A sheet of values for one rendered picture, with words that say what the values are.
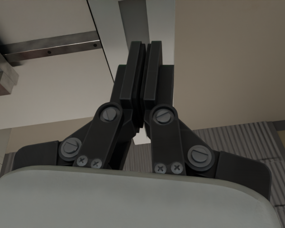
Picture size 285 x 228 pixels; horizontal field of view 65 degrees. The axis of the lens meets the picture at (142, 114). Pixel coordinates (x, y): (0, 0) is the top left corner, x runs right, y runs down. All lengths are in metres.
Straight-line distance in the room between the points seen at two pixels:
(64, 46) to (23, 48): 0.08
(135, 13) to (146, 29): 0.03
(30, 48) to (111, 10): 0.25
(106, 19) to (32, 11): 0.21
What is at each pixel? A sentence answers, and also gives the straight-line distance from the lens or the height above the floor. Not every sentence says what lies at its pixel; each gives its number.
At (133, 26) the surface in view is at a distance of 0.29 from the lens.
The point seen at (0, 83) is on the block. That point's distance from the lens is 0.48.
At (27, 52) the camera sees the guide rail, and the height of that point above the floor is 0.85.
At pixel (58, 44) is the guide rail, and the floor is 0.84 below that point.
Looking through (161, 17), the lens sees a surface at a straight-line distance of 0.28.
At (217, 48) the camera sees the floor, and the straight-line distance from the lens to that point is 1.73.
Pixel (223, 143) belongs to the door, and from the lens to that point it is 2.64.
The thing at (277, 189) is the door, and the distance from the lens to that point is 2.63.
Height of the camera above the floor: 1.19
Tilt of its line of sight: 33 degrees down
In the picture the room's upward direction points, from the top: 174 degrees clockwise
